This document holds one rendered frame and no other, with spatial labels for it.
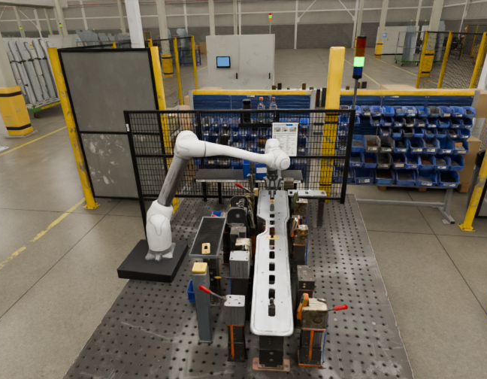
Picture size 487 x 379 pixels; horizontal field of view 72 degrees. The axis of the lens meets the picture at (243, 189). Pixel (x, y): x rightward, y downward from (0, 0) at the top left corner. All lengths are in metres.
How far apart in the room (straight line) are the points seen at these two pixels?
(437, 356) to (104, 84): 4.03
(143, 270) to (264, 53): 6.90
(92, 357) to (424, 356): 2.20
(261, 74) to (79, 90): 5.08
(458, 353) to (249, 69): 7.11
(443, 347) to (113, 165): 3.87
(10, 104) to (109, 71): 5.23
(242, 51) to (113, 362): 7.52
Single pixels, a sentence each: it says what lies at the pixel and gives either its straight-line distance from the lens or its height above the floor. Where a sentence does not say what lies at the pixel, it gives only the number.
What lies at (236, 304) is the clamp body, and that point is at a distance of 1.54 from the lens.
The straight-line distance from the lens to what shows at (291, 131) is 2.83.
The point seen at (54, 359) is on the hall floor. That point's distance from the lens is 3.06.
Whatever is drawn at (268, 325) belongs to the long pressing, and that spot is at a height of 1.00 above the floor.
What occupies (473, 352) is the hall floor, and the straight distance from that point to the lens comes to 3.16.
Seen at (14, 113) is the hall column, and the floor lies 0.54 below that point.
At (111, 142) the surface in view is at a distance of 4.42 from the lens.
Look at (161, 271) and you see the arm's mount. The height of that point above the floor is 0.76.
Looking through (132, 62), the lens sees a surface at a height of 1.84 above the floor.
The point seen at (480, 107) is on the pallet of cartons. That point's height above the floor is 1.18.
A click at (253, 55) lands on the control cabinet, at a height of 1.56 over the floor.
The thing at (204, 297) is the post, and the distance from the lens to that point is 1.68.
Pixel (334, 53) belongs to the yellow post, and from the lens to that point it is 2.79.
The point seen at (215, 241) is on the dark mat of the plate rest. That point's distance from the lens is 1.75.
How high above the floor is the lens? 2.15
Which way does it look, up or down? 26 degrees down
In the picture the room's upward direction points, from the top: 1 degrees counter-clockwise
